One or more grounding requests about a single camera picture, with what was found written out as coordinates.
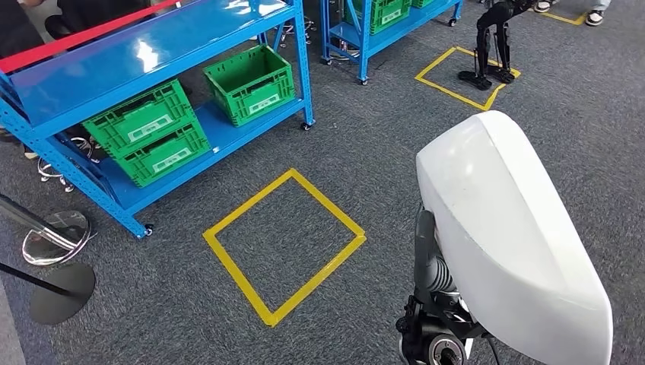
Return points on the silver and black right robot arm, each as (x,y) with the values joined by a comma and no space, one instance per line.
(438,342)

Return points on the chrome chair base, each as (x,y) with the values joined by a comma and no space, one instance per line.
(48,171)

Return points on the green folded plastic crate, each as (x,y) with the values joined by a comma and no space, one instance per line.
(141,116)
(166,156)

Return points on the person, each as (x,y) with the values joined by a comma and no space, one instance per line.
(17,25)
(594,17)

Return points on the red barrier belt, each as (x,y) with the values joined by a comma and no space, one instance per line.
(60,43)

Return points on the yellow floor tape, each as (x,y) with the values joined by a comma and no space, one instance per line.
(564,19)
(237,272)
(436,63)

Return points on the white plastic shell part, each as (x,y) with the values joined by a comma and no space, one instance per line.
(504,226)

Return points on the blue metal shelf rack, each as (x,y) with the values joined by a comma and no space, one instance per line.
(101,65)
(365,30)

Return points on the black humanoid robot legs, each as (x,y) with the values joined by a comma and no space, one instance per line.
(483,30)

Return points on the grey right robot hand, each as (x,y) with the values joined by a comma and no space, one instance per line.
(425,242)

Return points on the green open plastic crate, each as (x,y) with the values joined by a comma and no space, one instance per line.
(420,3)
(252,90)
(388,15)

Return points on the black curved stanchion pole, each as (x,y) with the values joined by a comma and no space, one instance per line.
(65,297)

